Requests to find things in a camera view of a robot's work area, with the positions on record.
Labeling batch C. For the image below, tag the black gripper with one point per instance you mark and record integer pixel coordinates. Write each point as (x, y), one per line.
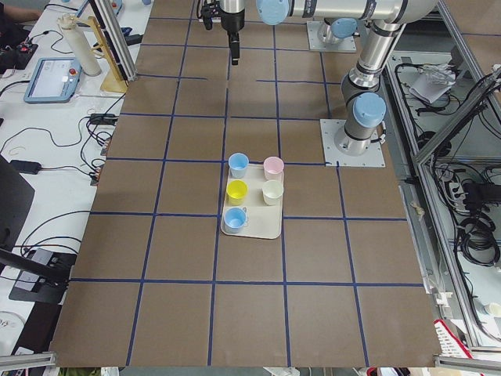
(232, 23)

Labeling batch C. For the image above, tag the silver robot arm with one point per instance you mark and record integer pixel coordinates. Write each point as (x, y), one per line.
(334, 31)
(366, 109)

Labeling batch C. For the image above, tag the blue cup far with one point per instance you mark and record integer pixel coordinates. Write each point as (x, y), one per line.
(238, 163)

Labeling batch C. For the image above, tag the blue cup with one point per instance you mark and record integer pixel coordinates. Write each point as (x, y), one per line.
(238, 163)
(234, 220)

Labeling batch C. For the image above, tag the pink cup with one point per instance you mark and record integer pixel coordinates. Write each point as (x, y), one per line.
(273, 168)

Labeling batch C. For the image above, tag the yellow cup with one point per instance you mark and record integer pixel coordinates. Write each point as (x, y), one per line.
(236, 192)

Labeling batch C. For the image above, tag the pale green cup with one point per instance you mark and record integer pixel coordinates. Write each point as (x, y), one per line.
(272, 192)

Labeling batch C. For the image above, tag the blue cup near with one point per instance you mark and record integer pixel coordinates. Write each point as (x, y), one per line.
(234, 220)

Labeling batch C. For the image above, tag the wooden stand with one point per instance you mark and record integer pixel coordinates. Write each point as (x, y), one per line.
(113, 82)

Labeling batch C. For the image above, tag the white cylindrical bottle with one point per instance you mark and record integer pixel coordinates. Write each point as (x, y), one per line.
(78, 43)

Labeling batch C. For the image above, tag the blue teach pendant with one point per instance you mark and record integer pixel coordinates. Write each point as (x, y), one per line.
(54, 81)

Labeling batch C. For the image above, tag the cream plastic tray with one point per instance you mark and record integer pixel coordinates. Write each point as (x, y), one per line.
(263, 221)

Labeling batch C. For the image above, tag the crumpled white paper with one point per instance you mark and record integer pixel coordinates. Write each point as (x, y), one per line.
(433, 82)

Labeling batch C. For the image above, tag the black power adapter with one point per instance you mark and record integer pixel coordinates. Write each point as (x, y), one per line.
(26, 167)

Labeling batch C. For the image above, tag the black monitor stand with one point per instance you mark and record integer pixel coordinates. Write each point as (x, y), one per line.
(44, 275)

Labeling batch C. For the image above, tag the aluminium frame post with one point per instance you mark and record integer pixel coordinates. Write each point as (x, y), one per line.
(109, 25)

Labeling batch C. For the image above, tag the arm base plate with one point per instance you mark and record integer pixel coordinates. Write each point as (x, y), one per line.
(372, 154)
(347, 45)

